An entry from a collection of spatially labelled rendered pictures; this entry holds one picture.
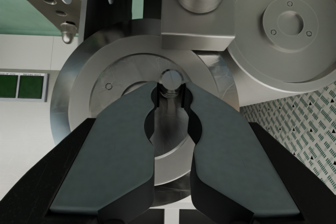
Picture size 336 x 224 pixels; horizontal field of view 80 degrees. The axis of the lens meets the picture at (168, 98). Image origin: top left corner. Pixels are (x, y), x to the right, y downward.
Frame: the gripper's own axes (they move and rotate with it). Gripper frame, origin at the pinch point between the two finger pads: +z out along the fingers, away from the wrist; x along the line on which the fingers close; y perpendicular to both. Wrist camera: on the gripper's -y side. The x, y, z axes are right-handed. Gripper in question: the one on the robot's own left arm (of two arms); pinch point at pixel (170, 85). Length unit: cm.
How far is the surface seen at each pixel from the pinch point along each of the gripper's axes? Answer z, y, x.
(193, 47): 4.2, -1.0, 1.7
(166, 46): 4.2, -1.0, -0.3
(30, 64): 256, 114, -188
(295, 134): 7.8, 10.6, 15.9
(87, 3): 9.9, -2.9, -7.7
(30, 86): 31.3, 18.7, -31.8
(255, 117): 17.7, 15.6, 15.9
